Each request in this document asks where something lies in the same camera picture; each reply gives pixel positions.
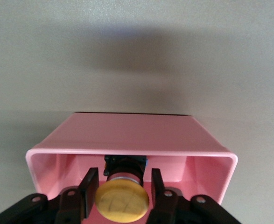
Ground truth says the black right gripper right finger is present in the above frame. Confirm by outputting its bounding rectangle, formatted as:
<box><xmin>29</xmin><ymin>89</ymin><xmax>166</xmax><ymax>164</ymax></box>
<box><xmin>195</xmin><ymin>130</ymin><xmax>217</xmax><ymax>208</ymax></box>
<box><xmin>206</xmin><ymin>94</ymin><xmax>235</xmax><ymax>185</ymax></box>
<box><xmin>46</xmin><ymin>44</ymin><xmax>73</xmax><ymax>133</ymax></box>
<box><xmin>148</xmin><ymin>168</ymin><xmax>184</xmax><ymax>224</ymax></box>

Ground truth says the yellow mushroom push button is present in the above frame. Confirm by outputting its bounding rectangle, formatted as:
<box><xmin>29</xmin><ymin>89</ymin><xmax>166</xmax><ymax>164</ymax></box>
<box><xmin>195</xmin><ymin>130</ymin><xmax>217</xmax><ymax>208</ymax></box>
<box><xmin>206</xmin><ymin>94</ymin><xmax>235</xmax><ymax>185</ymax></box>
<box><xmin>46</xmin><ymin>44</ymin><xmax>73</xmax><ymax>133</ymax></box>
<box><xmin>94</xmin><ymin>154</ymin><xmax>150</xmax><ymax>222</ymax></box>

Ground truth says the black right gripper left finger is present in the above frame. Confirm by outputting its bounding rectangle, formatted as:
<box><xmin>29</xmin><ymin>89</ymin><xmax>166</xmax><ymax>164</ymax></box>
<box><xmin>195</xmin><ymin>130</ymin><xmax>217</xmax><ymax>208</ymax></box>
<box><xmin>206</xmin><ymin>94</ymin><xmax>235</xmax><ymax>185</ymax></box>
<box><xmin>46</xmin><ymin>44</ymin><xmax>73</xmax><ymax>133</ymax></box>
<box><xmin>56</xmin><ymin>167</ymin><xmax>100</xmax><ymax>224</ymax></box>

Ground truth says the pink plastic bin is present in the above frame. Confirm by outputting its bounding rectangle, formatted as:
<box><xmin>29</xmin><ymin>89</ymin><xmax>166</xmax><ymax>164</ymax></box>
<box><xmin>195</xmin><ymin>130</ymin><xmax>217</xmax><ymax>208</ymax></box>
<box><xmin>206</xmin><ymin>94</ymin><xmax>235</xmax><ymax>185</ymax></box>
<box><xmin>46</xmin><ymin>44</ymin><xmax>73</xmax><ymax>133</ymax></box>
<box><xmin>25</xmin><ymin>112</ymin><xmax>239</xmax><ymax>224</ymax></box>

